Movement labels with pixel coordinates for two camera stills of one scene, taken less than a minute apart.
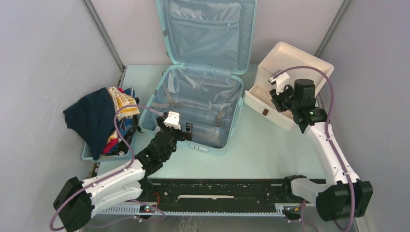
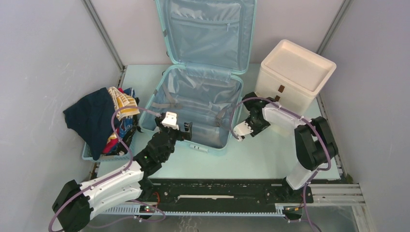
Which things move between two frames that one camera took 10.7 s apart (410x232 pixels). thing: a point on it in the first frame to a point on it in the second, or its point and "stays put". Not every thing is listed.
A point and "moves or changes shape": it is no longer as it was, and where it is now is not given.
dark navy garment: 93,115 stays put
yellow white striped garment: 120,99 stays put
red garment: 113,141 stays put
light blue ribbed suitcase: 210,44 stays put
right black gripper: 275,98 to 265,125
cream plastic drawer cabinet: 282,56 moves or changes shape
